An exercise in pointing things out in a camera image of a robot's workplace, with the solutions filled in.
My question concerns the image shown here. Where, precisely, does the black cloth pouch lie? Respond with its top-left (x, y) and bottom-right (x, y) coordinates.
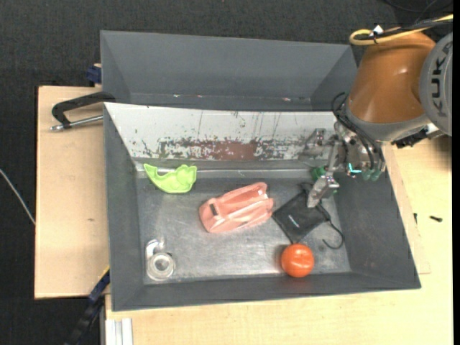
top-left (271, 183), bottom-right (345, 250)

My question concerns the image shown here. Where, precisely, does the light green plastic toy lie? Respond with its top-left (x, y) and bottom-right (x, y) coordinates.
top-left (142, 163), bottom-right (198, 195)

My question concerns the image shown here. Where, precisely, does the grey metal bin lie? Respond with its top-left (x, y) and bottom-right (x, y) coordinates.
top-left (99, 29), bottom-right (422, 312)

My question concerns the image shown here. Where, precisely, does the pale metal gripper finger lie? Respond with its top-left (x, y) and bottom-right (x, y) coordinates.
top-left (303, 128), bottom-right (328, 158)
top-left (306, 174), bottom-right (341, 209)

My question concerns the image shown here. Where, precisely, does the black cylinder on white bracket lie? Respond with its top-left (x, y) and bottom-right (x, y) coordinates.
top-left (390, 122), bottom-right (445, 150)

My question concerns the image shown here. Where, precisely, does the orange toy tomato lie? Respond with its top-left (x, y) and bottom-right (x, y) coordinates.
top-left (280, 243), bottom-right (316, 279)

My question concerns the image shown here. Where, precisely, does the pink plastic toy shoe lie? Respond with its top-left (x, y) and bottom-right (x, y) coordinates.
top-left (198, 181), bottom-right (275, 234)

